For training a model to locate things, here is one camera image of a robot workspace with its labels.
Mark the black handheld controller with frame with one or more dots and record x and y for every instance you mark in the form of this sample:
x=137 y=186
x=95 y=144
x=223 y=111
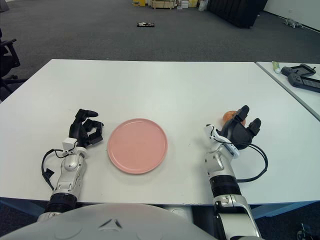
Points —
x=287 y=70

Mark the grey robot torso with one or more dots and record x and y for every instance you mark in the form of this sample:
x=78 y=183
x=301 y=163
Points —
x=100 y=225

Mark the grey toy robot dog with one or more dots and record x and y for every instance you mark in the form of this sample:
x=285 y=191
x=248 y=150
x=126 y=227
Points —
x=293 y=23

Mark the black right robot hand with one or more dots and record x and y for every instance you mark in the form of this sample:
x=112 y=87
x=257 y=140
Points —
x=237 y=132

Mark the pink round plate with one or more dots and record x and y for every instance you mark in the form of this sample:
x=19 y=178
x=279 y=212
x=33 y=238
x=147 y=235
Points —
x=137 y=146

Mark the green white tube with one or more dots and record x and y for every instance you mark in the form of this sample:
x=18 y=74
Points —
x=276 y=67

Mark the white cardboard boxes stack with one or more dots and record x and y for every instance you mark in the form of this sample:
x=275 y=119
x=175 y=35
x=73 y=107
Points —
x=183 y=4

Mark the yellow box with black print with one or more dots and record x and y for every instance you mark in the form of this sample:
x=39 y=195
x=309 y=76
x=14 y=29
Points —
x=138 y=2

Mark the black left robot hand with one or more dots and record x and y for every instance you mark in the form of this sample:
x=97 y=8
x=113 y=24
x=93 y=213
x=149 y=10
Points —
x=76 y=130

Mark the red yellow apple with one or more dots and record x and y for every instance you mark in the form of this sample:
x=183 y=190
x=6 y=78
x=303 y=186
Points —
x=227 y=116

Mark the black tray on floor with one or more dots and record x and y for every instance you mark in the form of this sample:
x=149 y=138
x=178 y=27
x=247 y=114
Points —
x=145 y=24

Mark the wooden crate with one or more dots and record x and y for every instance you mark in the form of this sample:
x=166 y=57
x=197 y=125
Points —
x=162 y=4

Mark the black partition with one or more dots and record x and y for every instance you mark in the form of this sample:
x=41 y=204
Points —
x=237 y=11

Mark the pale yellow box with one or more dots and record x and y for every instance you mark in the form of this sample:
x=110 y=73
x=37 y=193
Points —
x=193 y=3

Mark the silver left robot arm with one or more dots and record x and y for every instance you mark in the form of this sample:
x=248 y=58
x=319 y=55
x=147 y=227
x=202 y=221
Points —
x=70 y=163

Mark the black office chair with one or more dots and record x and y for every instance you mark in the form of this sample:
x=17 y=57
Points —
x=6 y=62

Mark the white bag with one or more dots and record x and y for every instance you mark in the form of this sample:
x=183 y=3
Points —
x=203 y=5

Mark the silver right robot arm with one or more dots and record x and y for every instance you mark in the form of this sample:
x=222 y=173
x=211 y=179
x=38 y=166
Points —
x=220 y=165

